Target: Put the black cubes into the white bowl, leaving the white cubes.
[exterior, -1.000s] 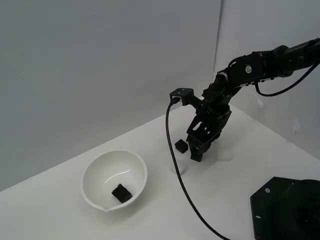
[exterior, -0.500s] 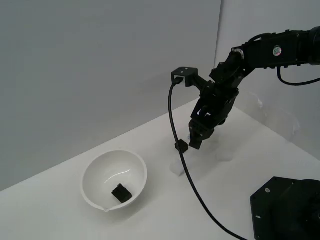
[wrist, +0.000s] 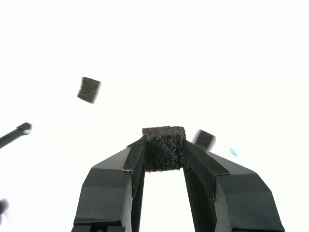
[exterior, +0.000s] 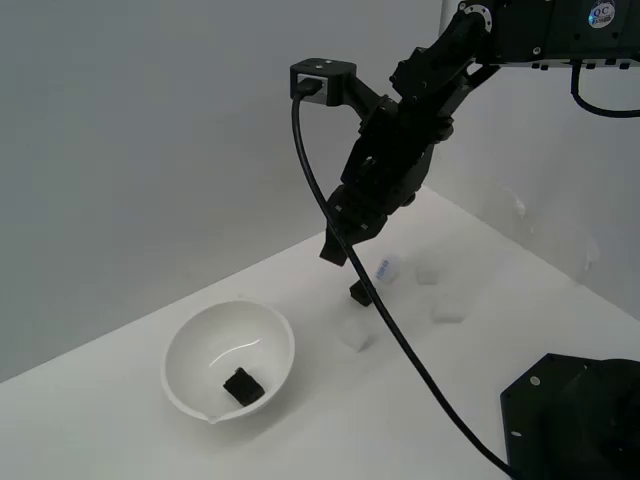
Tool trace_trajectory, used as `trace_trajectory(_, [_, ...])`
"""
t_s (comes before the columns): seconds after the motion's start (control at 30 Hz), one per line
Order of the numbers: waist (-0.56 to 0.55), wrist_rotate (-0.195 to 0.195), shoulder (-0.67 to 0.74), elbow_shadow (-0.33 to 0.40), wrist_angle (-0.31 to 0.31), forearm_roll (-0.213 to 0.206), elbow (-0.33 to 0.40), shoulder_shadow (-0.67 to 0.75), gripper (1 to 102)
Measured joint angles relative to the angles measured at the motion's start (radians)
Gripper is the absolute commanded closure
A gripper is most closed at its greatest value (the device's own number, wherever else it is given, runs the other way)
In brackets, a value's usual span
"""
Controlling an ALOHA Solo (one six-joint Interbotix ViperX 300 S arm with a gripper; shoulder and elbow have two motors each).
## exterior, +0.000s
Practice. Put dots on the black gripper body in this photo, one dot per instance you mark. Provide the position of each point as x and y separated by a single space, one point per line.
395 160

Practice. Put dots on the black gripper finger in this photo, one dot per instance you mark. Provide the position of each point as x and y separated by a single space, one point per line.
371 229
340 220

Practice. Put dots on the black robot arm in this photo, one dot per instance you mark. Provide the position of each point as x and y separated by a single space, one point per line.
540 30

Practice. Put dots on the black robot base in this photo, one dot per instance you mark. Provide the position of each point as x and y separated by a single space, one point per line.
560 415

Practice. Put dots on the white bowl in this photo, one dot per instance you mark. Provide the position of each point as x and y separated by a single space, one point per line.
200 350

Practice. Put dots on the white foam cube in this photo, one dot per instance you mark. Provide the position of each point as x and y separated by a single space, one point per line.
355 335
449 311
428 276

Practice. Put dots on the clear tape piece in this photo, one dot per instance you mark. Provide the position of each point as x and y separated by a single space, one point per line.
517 206

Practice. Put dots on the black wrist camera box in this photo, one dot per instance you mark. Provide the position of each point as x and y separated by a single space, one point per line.
325 75

